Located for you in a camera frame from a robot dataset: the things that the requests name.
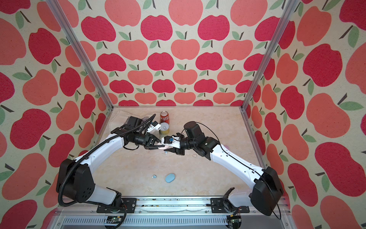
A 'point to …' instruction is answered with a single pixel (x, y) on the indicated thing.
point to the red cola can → (164, 117)
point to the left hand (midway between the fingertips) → (163, 150)
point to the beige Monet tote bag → (121, 117)
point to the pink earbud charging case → (165, 147)
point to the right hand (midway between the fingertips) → (166, 145)
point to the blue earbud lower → (154, 176)
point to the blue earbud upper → (166, 152)
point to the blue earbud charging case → (169, 177)
